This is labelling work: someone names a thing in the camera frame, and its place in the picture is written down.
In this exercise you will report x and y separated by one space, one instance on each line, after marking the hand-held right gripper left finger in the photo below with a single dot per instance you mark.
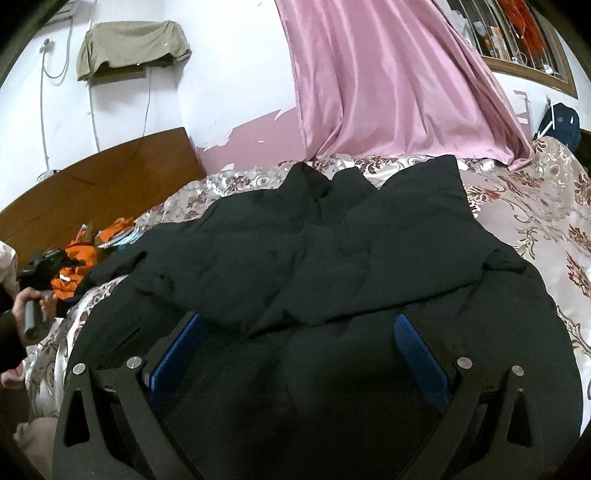
178 355

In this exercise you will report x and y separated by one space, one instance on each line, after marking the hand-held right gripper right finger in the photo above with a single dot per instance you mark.
422 360

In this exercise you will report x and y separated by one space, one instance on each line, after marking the black padded jacket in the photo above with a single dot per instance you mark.
323 258

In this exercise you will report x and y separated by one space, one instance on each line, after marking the person's left hand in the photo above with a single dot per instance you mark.
25 307

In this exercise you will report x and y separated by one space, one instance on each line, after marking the orange cloth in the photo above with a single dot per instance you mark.
76 258

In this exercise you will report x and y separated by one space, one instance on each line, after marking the colourful packets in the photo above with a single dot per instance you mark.
115 237

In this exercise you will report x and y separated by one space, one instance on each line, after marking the wooden headboard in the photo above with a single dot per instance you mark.
101 184

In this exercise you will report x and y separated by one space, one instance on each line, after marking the floral satin bedspread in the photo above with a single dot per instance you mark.
531 207

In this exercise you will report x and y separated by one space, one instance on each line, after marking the dark blue backpack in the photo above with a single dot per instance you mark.
561 122

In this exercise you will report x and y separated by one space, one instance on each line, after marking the pink curtain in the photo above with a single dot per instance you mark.
392 78

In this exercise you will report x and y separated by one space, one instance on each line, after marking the olive cloth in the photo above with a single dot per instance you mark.
134 44

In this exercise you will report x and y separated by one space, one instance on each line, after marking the barred window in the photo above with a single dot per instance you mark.
517 32

